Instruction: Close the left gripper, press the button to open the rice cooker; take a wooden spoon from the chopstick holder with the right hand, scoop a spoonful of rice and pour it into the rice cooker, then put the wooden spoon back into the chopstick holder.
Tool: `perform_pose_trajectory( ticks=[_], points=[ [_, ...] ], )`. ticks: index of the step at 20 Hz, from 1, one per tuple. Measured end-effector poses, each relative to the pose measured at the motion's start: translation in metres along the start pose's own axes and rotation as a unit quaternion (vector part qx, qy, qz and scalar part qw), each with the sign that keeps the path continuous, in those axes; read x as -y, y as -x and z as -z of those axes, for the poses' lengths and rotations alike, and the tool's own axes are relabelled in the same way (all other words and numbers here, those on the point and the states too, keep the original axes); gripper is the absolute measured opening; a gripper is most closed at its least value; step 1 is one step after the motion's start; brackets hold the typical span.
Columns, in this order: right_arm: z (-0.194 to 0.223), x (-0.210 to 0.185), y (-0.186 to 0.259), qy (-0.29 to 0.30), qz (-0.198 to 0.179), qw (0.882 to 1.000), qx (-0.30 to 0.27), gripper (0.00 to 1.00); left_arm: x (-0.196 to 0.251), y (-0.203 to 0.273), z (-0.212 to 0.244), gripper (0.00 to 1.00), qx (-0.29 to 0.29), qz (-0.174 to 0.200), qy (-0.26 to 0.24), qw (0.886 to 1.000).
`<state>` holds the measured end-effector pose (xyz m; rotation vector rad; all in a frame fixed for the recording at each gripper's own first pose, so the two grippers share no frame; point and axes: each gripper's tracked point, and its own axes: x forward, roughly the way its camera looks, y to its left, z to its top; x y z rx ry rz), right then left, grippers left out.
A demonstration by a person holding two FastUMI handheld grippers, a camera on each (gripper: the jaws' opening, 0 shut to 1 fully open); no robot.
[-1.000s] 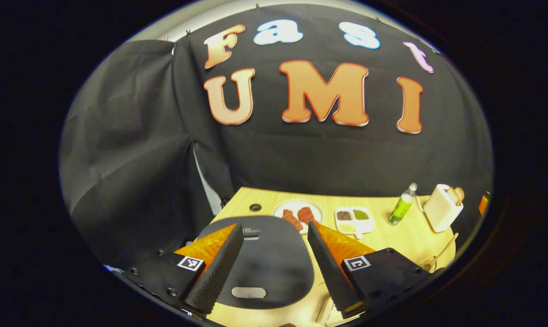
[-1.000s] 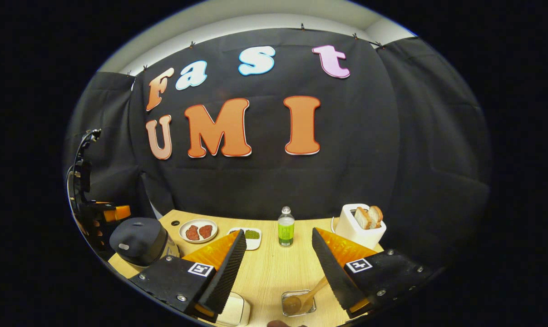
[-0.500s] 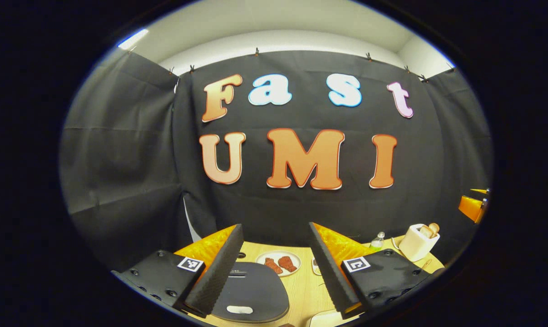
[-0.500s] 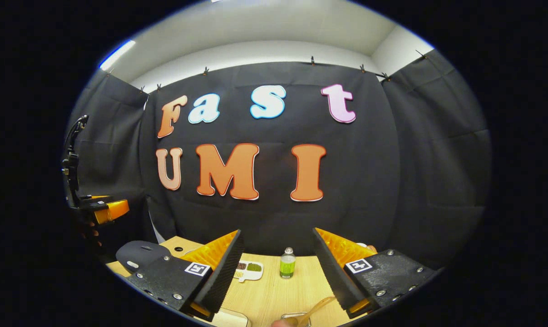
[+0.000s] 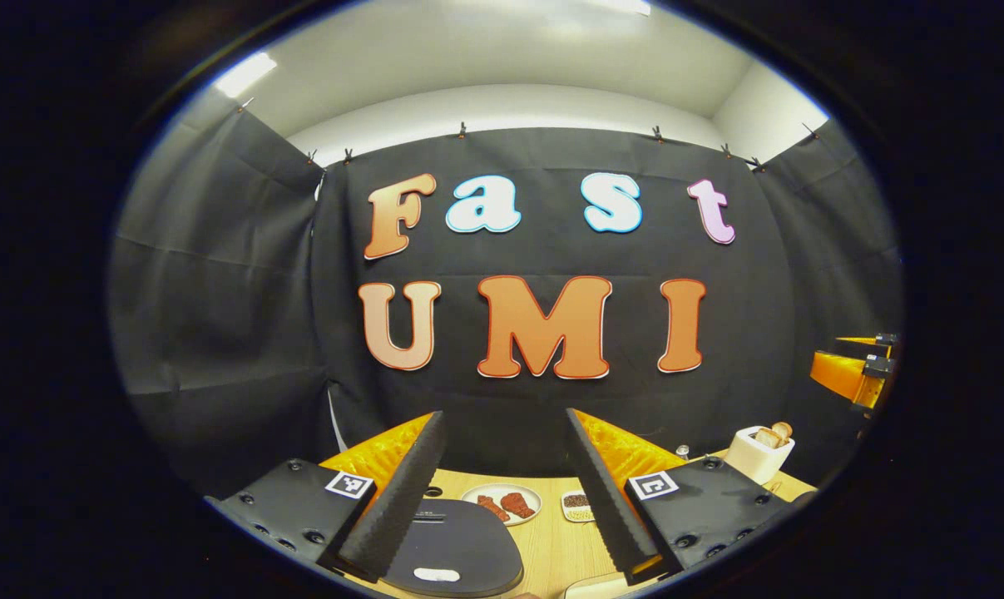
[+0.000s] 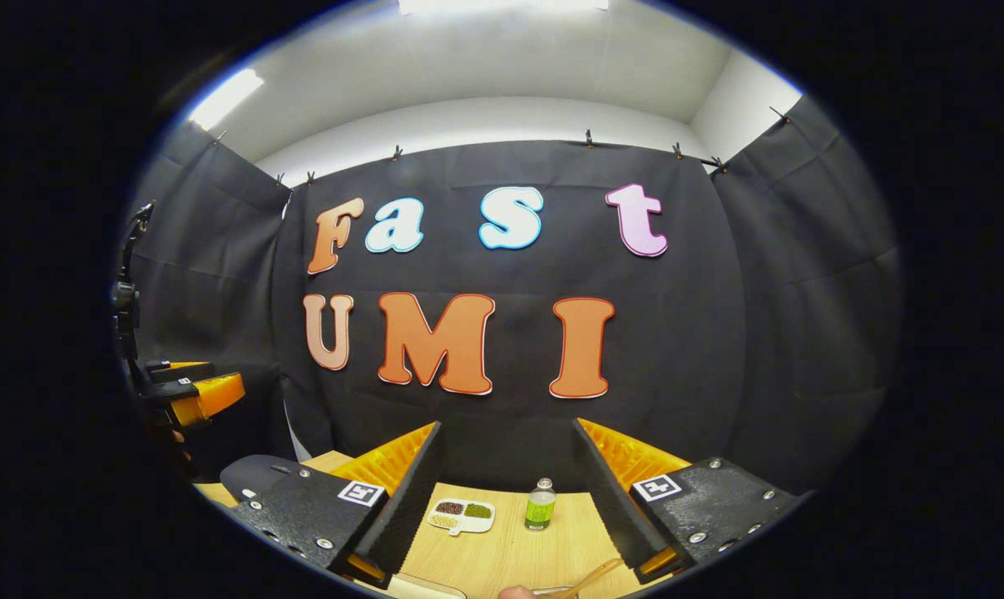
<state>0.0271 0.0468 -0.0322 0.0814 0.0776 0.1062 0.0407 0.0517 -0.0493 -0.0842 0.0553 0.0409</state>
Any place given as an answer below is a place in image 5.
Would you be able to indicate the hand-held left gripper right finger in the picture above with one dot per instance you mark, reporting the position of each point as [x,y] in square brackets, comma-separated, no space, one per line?
[610,516]

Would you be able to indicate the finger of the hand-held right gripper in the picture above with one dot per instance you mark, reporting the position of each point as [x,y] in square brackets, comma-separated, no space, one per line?
[872,340]
[843,378]

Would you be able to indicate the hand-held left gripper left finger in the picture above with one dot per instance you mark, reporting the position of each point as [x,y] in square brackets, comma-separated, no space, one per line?
[402,507]

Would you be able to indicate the black and steel rice cooker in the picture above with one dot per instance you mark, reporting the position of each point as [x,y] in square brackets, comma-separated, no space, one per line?
[460,541]

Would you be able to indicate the white divided bean dish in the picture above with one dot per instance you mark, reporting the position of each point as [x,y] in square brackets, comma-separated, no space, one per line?
[578,506]

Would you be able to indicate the bread slice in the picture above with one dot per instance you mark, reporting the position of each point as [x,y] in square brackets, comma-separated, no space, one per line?
[784,431]
[768,437]

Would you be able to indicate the round white plate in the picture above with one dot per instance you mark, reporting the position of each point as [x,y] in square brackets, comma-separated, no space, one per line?
[531,499]

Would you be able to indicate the red meat piece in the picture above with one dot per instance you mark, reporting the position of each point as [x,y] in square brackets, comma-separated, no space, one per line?
[492,507]
[518,505]

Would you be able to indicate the white toaster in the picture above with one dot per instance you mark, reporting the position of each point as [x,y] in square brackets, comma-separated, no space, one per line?
[755,462]

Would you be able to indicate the ceiling light panel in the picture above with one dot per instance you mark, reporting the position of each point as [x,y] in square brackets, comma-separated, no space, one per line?
[246,75]
[626,7]

